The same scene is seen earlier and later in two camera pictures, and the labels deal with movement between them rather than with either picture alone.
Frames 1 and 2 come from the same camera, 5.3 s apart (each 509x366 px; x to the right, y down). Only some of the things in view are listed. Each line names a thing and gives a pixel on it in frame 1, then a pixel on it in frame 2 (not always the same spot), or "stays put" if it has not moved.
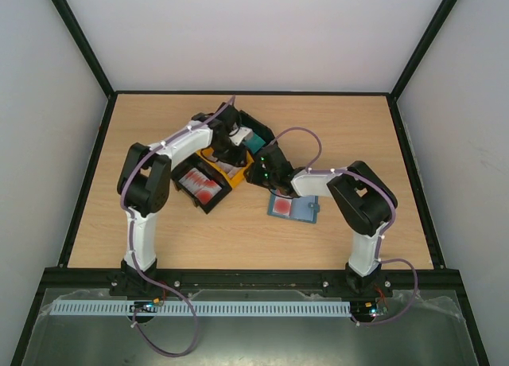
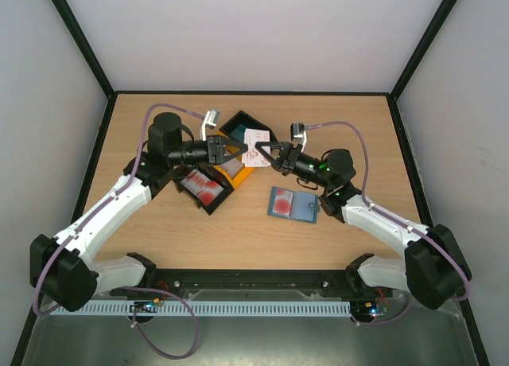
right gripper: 259,133 -> 286,157
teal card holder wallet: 301,208 stays put
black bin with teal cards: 256,127 stays put
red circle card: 281,205 stays put
